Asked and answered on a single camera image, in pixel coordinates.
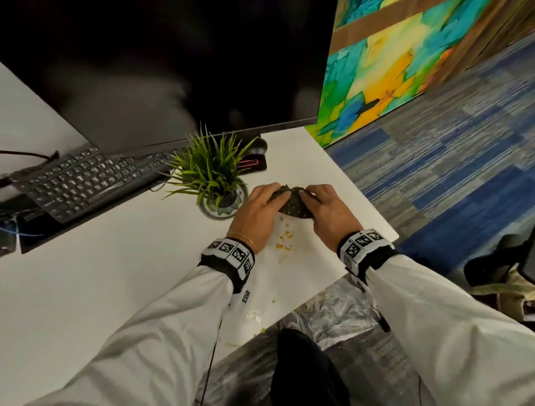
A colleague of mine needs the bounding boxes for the person's left hand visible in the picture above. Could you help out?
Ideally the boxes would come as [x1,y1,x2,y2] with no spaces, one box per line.
[227,182,281,255]

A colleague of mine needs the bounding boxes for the person's right hand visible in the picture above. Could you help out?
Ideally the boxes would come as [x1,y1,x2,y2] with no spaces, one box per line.
[303,183,363,254]

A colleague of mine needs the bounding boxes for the patterned round saucer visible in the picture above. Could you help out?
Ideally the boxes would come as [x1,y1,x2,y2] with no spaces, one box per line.
[198,183,250,221]

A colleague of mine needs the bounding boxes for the yellow and green cleaning cloth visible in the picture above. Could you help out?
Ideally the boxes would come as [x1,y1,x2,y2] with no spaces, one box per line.
[269,185,320,220]

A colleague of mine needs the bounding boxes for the grassy green plant dark pot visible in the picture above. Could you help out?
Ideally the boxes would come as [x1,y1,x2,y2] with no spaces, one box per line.
[160,125,260,210]

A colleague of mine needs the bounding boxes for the black computer mouse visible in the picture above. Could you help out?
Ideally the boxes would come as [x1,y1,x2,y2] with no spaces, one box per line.
[246,137,269,156]

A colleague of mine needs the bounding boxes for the black keyboard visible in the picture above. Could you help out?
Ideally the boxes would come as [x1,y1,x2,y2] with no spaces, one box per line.
[10,144,177,225]

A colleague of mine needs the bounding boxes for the person's left forearm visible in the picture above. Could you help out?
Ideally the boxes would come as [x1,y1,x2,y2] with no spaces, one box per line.
[25,265,235,406]

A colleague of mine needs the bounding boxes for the person's right forearm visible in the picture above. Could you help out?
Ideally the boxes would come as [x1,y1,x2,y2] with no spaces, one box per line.
[366,254,535,406]

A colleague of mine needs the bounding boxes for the person's black trousers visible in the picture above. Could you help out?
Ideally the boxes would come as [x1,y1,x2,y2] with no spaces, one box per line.
[269,328,353,406]

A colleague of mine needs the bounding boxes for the right marker wristband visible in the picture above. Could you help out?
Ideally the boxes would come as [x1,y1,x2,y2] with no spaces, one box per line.
[337,229,398,285]

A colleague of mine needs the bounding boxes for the marker wristband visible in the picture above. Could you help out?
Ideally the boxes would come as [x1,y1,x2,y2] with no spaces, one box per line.
[198,237,256,294]
[337,229,398,285]

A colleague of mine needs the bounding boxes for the left marker wristband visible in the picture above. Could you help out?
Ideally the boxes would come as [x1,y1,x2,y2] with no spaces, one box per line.
[198,237,256,294]

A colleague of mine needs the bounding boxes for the clear plastic floor sheet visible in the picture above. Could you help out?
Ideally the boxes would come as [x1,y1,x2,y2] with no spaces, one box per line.
[194,274,423,406]

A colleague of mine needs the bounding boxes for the black office chair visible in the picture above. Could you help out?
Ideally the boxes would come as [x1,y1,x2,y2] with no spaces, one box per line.
[463,228,535,323]

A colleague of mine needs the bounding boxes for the black monitor with red-striped stand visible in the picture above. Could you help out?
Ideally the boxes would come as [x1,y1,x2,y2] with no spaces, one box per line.
[0,0,337,173]

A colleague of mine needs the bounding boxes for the beige tote bag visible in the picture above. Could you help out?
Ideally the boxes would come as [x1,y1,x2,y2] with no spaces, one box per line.
[470,265,535,323]

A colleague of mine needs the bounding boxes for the white partition panel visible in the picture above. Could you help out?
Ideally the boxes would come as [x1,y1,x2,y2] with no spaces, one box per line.
[0,62,91,176]

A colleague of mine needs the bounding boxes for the black desktop computer tower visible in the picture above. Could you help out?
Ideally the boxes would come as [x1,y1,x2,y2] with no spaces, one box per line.
[0,215,18,257]

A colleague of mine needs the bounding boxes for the gold bracelet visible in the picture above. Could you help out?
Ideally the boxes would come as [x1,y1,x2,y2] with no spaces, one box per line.
[227,231,256,250]

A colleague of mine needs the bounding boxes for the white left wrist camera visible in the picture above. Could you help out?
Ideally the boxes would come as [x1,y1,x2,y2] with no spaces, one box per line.
[227,288,252,307]

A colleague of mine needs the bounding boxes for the black left camera cable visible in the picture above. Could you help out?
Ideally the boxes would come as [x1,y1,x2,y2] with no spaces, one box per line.
[194,317,225,406]

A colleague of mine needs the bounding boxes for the blue network cable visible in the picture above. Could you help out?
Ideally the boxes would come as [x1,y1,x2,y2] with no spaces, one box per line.
[0,225,45,240]

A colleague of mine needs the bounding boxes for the thick black computer cable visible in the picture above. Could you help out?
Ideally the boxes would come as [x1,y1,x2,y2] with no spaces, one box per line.
[0,149,61,163]

